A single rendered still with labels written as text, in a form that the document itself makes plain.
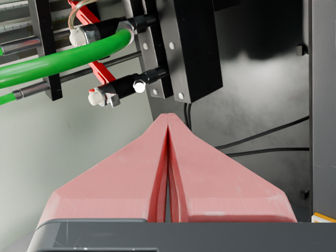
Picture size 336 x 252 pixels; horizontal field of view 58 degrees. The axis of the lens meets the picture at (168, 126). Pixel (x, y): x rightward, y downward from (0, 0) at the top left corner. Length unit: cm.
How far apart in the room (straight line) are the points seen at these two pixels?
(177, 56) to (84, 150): 39
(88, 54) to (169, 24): 23
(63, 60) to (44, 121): 48
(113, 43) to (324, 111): 25
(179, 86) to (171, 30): 8
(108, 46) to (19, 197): 53
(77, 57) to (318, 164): 31
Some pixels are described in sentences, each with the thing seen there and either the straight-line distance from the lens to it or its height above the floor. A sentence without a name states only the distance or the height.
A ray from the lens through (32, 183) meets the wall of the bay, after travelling 73.
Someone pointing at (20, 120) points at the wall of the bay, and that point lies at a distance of 69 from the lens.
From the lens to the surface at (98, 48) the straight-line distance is 24.
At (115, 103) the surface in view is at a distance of 39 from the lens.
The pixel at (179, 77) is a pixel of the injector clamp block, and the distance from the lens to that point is 47.
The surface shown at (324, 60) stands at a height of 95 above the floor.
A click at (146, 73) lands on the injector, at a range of 46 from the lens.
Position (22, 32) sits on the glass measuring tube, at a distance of 65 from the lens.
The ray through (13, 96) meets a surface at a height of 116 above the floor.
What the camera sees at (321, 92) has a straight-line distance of 38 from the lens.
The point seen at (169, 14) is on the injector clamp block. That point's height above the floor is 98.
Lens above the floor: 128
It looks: 34 degrees down
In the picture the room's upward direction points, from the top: 119 degrees counter-clockwise
